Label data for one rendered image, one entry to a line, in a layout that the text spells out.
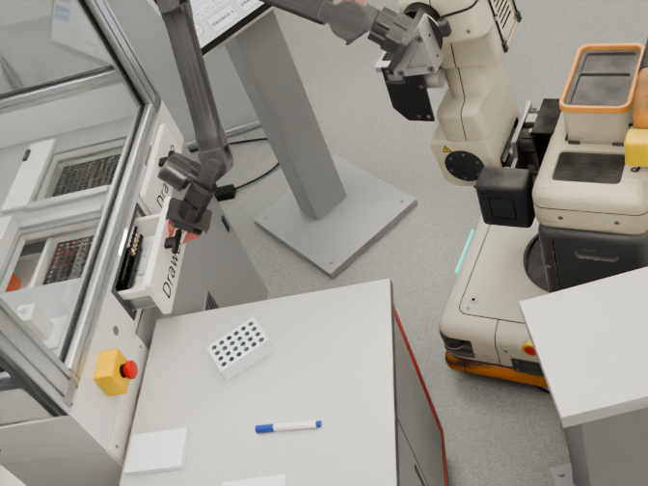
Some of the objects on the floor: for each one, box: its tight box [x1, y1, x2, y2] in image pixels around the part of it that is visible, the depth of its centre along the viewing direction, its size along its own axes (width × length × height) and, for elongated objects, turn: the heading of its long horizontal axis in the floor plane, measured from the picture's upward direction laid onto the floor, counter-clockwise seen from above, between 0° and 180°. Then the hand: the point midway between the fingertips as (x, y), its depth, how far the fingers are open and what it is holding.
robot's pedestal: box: [519, 267, 648, 486], centre depth 175 cm, size 30×30×76 cm
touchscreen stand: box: [224, 10, 419, 279], centre depth 275 cm, size 50×45×102 cm
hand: (177, 237), depth 188 cm, fingers closed on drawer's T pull, 3 cm apart
